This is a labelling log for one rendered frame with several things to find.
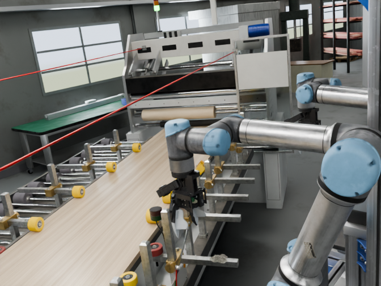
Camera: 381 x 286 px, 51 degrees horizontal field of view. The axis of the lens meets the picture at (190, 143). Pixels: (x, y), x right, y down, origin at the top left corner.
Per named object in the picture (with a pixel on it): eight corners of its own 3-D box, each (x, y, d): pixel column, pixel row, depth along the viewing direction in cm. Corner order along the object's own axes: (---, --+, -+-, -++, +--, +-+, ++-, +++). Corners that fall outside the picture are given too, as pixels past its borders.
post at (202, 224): (207, 242, 245) (199, 169, 232) (206, 245, 242) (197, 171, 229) (202, 242, 246) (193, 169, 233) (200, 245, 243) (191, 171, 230)
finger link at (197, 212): (207, 228, 128) (198, 208, 123) (193, 224, 132) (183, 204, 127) (212, 222, 130) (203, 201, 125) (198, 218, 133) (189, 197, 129)
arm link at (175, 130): (181, 125, 111) (157, 123, 116) (186, 162, 114) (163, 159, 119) (197, 117, 117) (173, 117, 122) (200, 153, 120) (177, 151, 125)
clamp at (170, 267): (184, 257, 202) (182, 248, 200) (175, 273, 189) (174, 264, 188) (173, 257, 203) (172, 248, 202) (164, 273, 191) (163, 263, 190)
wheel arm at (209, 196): (249, 198, 233) (248, 193, 232) (248, 201, 229) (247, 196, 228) (168, 197, 248) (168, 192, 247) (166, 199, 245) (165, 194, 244)
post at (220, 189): (225, 207, 291) (219, 144, 277) (224, 209, 288) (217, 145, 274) (220, 207, 292) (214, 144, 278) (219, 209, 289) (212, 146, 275)
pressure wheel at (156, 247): (167, 261, 204) (164, 242, 201) (161, 270, 197) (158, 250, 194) (153, 260, 207) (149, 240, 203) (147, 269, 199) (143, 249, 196)
